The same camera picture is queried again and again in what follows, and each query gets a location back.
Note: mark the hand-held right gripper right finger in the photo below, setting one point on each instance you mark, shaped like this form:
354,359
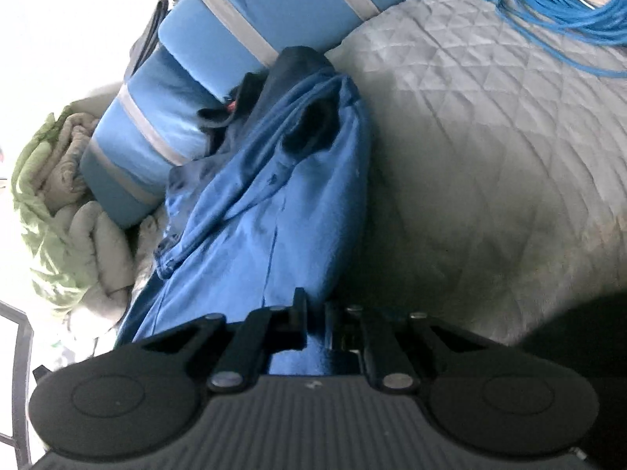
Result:
387,347

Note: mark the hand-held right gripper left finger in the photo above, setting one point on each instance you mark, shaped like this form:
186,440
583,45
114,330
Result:
245,347

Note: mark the blue garment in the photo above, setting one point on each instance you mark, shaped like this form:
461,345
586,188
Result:
274,196

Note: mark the beige blanket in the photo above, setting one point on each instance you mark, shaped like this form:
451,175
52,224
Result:
98,245

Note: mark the grey quilted bed cover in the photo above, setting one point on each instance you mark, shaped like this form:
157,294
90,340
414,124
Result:
465,156

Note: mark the dark navy garment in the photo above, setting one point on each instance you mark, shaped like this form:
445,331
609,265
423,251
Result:
289,73

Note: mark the black metal frame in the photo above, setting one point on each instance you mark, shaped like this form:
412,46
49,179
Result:
22,352

